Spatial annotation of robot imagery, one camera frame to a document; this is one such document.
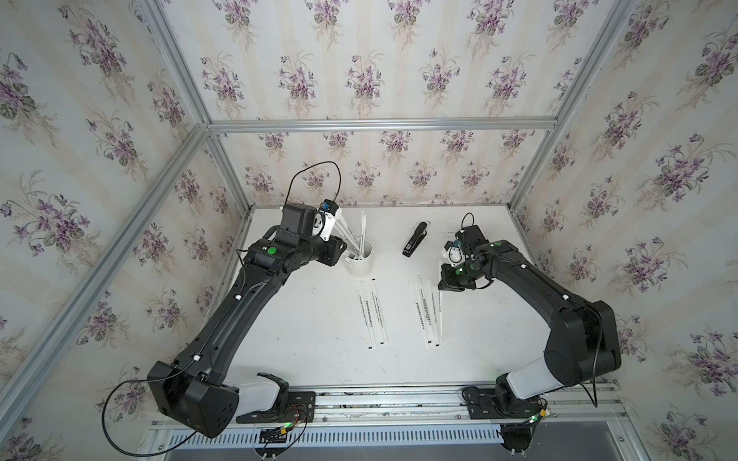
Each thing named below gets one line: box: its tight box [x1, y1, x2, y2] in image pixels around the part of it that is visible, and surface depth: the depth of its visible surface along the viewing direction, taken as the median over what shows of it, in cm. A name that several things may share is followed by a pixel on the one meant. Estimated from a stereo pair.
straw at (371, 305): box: [365, 288, 382, 347], surface depth 90 cm
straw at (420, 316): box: [408, 279, 433, 349], surface depth 90 cm
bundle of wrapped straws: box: [334, 210, 368, 258], surface depth 95 cm
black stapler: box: [401, 220, 428, 259], surface depth 107 cm
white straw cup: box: [345, 238, 374, 278], surface depth 97 cm
